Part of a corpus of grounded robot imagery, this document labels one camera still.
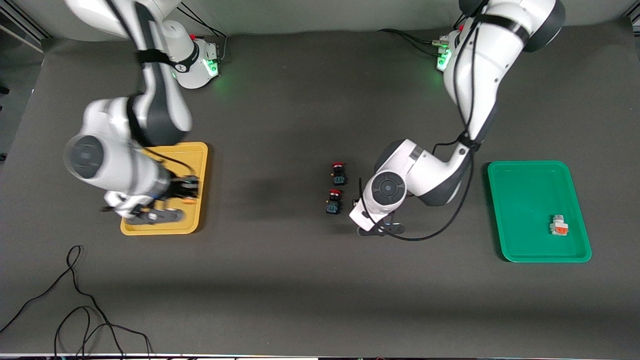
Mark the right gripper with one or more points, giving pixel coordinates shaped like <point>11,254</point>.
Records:
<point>176,188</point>

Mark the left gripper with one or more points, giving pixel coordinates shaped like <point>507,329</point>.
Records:
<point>354,203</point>

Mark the white button with orange block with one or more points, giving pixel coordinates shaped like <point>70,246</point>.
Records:
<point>559,226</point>

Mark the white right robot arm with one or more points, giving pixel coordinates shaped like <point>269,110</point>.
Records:
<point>160,100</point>

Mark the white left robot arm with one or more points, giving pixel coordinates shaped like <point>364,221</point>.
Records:
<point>480,65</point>

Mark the yellow plastic tray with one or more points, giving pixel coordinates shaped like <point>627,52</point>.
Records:
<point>192,220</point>

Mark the red cap push button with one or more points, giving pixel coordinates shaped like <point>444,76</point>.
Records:
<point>338,173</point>
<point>333,201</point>

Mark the green plastic tray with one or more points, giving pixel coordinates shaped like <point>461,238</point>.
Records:
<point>530,200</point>

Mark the grey metal rail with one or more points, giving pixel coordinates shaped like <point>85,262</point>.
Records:
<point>20,38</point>

